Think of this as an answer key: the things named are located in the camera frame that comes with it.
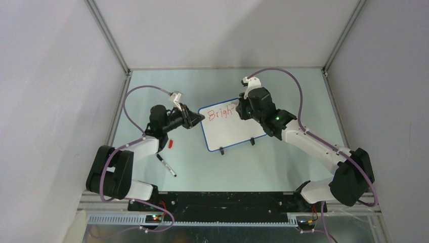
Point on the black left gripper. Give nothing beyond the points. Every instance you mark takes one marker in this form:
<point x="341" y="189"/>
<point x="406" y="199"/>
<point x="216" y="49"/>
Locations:
<point x="189" y="119"/>

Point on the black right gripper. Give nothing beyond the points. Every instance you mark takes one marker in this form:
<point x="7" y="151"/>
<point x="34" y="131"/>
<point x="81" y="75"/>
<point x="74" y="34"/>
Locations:
<point x="241" y="108"/>

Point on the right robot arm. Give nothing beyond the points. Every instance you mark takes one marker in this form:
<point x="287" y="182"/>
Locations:
<point x="351" y="169"/>

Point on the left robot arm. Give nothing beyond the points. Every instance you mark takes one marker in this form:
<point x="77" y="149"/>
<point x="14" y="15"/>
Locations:
<point x="112" y="170"/>

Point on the white blue-framed whiteboard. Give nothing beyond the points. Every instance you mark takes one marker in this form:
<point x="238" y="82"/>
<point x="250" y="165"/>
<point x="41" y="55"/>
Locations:
<point x="223" y="128"/>

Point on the black whiteboard marker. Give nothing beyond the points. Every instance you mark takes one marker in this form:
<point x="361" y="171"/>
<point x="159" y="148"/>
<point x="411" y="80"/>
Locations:
<point x="168" y="167"/>

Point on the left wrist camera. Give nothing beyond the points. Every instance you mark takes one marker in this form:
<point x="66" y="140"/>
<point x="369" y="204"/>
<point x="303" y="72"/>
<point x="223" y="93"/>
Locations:
<point x="175" y="97"/>

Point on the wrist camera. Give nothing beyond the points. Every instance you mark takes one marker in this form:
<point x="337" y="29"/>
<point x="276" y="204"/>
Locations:
<point x="250" y="83"/>
<point x="175" y="97"/>

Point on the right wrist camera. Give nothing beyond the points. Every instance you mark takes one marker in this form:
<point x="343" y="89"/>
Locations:
<point x="250" y="83"/>

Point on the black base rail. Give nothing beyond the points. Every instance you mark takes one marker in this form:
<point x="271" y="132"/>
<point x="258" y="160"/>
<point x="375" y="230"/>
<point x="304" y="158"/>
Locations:
<point x="217" y="209"/>

